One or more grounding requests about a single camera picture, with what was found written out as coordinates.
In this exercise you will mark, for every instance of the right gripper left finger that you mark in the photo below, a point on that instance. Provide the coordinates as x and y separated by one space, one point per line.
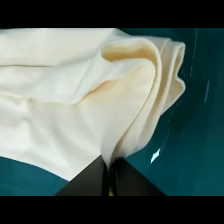
88 181

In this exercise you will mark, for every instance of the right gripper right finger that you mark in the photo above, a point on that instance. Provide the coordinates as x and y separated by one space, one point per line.
133 181

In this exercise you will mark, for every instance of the cream shirt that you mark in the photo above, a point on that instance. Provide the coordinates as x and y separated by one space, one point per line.
83 96

